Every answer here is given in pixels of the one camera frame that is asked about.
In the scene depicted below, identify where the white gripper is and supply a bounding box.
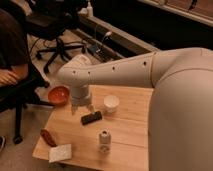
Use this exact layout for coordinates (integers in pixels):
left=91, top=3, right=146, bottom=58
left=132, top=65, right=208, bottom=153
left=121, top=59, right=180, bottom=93
left=70, top=85, right=95, bottom=115

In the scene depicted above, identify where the person's hand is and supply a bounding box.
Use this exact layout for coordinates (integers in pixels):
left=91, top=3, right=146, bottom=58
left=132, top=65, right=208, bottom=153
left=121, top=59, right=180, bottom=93
left=0, top=69, right=19, bottom=86

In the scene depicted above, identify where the white folded napkin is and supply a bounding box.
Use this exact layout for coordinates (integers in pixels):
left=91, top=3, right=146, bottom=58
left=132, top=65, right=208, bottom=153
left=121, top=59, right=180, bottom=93
left=49, top=144, right=72, bottom=163

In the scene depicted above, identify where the white cable with plug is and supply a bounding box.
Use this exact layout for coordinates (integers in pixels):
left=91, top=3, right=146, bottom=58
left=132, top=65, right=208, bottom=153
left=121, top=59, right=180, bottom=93
left=94, top=31, right=113, bottom=54

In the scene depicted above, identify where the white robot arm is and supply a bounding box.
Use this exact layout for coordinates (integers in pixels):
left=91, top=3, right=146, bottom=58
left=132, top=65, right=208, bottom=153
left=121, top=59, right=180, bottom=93
left=58, top=47, right=213, bottom=171

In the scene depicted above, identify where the black rectangular block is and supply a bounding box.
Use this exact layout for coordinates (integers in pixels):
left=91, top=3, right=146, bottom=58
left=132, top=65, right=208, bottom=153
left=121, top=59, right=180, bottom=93
left=81, top=111, right=102, bottom=125

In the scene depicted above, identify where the black office chair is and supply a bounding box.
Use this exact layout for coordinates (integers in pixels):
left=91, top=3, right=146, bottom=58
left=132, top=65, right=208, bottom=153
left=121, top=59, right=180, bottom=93
left=25, top=0, right=88, bottom=73

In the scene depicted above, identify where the white bottle in background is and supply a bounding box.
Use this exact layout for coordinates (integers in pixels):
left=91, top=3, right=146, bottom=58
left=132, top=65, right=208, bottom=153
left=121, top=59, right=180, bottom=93
left=80, top=2, right=93, bottom=17

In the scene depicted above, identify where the seated person dark shirt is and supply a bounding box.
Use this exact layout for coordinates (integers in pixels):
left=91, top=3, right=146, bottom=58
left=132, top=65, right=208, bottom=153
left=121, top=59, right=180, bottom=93
left=0, top=8, right=30, bottom=84

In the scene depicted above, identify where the white paper cup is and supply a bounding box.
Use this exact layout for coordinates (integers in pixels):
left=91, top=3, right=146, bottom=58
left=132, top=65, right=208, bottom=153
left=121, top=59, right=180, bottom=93
left=104, top=95, right=120, bottom=114

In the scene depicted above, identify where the clear small bottle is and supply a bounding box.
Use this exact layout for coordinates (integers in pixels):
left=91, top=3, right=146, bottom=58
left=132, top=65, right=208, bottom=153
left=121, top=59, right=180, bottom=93
left=99, top=130, right=111, bottom=153

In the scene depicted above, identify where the black chair under person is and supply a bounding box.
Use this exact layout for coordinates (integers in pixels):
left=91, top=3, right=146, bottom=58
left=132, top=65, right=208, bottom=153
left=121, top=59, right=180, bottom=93
left=0, top=63, right=51, bottom=144

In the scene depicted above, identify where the red bowl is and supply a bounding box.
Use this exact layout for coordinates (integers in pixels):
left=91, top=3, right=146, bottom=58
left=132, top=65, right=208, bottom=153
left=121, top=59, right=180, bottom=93
left=48, top=86, right=70, bottom=106

